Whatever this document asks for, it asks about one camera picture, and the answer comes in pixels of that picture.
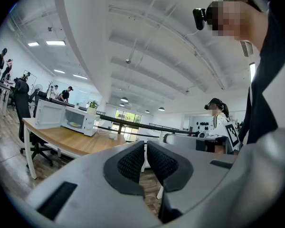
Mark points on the large glass window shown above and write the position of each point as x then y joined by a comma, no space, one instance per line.
129,116

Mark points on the white bowl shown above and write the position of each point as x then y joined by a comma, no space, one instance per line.
112,136

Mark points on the green plant in cream pot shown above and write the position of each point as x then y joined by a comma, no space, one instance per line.
92,108

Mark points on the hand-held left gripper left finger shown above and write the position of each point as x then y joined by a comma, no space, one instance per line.
130,165

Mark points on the group of hanging pendant lamps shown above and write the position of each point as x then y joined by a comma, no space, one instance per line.
124,99

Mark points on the person's right forearm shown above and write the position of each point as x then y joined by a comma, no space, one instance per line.
219,149

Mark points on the black head-worn camera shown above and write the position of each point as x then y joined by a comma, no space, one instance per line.
199,19

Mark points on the small plant in white pot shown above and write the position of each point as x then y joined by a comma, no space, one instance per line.
77,106

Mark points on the white microwave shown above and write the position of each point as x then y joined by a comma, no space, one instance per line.
50,114

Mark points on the wall air vent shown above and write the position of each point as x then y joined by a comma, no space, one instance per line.
246,49

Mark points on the white standing fan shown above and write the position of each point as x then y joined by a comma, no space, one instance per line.
38,87

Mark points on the white plate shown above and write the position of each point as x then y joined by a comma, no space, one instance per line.
74,125

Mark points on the person's head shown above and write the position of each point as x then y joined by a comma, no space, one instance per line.
237,20

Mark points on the black railing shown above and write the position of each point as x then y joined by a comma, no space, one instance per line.
142,126

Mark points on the long ceiling light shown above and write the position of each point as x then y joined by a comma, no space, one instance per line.
252,71

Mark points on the black office chair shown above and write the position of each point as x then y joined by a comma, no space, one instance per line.
22,103
39,96

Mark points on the ceiling dome camera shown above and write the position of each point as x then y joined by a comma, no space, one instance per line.
128,61

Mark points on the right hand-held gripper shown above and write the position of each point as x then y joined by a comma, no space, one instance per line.
185,142

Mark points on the bare coat rack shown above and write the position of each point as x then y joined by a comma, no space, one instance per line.
49,87

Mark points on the white table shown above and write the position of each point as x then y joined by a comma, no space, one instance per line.
0,85

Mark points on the group of ceiling light panels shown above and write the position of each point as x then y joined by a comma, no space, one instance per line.
55,43

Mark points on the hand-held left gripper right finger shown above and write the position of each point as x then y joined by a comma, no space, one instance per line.
164,165

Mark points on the yellow food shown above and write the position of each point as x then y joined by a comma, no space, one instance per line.
74,124

